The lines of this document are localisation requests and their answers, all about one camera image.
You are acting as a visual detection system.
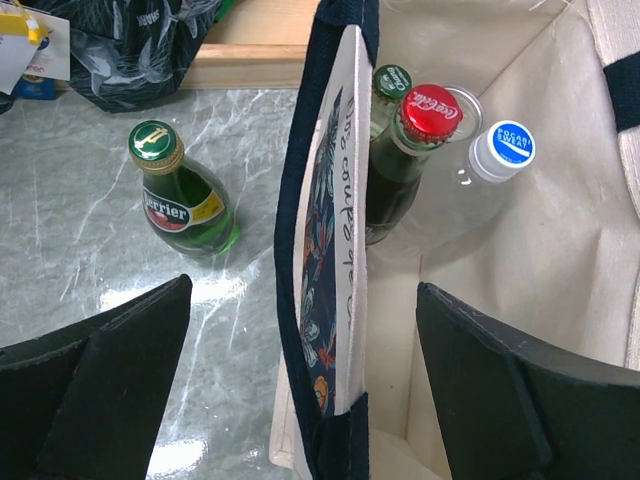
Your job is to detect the silver red soda can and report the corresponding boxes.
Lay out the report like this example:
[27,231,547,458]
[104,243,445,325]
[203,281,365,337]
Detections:
[445,86,484,143]

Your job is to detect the dark patterned hanging jacket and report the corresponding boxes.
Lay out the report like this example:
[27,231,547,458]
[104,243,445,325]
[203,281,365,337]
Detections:
[26,0,233,113]

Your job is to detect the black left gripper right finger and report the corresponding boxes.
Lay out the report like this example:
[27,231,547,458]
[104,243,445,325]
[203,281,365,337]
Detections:
[416,283,639,479]

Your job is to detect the beige canvas tote bag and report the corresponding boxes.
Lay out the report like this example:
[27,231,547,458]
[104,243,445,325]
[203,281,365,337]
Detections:
[269,1,639,479]

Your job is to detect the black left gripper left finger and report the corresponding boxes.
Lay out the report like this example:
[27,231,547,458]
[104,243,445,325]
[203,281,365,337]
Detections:
[1,275,192,479]

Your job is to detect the green glass bottle left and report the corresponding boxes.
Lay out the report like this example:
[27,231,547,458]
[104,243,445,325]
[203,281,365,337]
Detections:
[128,120,238,257]

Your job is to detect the wooden clothes rack stand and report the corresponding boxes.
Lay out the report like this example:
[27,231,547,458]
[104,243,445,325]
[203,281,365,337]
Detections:
[178,1,316,89]

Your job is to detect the dark cola glass bottle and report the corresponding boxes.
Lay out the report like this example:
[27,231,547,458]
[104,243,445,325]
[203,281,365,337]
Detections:
[365,84,463,246]

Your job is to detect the clear soda water bottle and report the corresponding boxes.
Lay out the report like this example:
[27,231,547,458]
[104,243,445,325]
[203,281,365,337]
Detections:
[370,64,413,140]

